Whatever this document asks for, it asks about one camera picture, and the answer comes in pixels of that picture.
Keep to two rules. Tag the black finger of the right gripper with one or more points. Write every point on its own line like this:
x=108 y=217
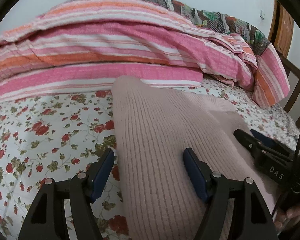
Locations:
x=257 y=148
x=272 y=143

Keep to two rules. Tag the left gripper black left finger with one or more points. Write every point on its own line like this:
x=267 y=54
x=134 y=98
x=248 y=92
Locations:
x=46 y=217

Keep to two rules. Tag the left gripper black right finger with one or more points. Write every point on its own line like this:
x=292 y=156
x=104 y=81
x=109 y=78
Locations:
x=250 y=219

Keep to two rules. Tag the pink knit sweater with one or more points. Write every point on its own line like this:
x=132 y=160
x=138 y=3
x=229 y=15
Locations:
x=153 y=126

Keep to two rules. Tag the person's right hand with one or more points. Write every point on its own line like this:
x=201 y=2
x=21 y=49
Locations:
x=286 y=220

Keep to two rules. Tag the floral bed sheet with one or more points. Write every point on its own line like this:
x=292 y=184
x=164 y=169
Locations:
x=60 y=135

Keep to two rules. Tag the patterned dark blanket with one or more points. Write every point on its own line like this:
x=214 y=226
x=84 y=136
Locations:
x=218 y=22

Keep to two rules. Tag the pink striped quilt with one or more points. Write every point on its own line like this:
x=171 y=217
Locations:
x=83 y=31

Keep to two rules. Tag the white wall switch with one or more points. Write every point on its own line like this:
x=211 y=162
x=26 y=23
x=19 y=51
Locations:
x=262 y=15

